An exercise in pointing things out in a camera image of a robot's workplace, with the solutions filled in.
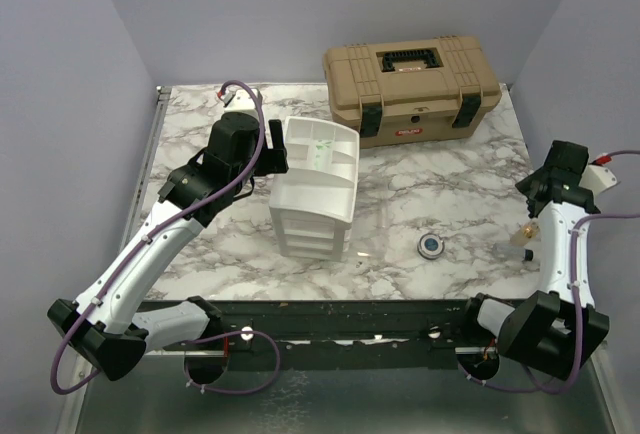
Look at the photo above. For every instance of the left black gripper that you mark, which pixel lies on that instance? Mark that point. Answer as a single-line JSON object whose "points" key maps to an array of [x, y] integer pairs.
{"points": [[274, 160]]}

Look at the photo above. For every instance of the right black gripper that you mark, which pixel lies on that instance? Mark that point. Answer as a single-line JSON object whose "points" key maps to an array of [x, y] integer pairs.
{"points": [[527, 184]]}

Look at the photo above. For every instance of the white plastic drawer organizer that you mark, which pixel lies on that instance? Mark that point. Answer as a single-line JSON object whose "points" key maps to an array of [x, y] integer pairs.
{"points": [[317, 208]]}

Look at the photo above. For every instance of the gold cap foundation bottle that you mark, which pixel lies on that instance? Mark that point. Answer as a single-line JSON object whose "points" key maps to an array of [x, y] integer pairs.
{"points": [[525, 234]]}

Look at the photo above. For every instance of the round compact with lid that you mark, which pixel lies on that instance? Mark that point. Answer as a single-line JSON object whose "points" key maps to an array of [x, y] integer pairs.
{"points": [[430, 246]]}

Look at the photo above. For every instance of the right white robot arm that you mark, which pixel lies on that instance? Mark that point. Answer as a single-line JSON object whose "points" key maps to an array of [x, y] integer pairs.
{"points": [[557, 328]]}

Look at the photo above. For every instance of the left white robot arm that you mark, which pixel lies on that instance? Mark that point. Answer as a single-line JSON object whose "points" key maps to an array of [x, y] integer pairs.
{"points": [[104, 324]]}

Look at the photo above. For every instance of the clear bottle black cap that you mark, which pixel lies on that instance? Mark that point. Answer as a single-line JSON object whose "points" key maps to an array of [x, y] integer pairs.
{"points": [[506, 251]]}

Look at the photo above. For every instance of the tan plastic toolbox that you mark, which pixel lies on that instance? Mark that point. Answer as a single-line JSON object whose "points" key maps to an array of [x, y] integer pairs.
{"points": [[415, 91]]}

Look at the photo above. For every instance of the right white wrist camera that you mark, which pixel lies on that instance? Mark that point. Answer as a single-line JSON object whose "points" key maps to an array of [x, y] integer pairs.
{"points": [[597, 177]]}

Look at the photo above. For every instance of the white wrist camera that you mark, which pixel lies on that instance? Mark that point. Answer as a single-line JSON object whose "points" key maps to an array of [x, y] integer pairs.
{"points": [[238, 101], [597, 177]]}

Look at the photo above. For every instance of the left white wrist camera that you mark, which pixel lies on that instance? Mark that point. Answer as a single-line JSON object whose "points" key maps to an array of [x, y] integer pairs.
{"points": [[238, 101]]}

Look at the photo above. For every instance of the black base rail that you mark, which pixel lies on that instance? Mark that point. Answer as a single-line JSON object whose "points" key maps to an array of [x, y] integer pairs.
{"points": [[338, 335]]}

